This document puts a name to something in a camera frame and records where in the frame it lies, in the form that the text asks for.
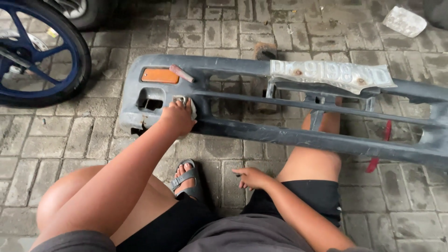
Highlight black car tire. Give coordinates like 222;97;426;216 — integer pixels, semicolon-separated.
45;0;119;31

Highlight person's left hand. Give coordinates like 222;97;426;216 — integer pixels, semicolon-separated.
159;98;197;137

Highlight grey sandpaper sheet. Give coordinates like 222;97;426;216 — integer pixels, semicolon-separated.
172;95;197;120

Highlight person's left foot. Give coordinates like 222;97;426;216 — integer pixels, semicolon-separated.
174;163;196;197

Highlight bent white license plate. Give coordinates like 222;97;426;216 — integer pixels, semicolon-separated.
269;59;398;95

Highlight person's right hand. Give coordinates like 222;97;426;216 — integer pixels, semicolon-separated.
232;167;274;192

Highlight red plastic piece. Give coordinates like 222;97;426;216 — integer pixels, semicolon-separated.
365;120;392;174

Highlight person's right leg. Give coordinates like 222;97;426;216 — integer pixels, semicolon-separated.
276;97;343;183

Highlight grey shirt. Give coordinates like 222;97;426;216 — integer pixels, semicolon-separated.
30;213;376;252

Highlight black shorts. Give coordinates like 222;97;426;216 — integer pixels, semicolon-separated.
115;180;342;252

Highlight white plastic scrap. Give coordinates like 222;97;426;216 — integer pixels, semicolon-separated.
382;6;427;38

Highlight grey sandal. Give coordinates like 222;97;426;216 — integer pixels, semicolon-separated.
170;159;204;201

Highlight rusty brown block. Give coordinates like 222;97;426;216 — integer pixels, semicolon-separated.
253;42;278;61

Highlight person's leg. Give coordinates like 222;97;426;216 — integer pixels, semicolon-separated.
276;97;343;183
36;165;179;246

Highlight person's left leg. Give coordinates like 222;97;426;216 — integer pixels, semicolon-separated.
36;165;179;246

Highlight blue motorcycle wheel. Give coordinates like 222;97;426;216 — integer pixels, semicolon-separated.
0;0;92;108

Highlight orange turn signal lamp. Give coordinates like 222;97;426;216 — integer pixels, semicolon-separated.
141;68;180;85

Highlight grey car bumper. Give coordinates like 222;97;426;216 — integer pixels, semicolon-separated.
119;54;448;170

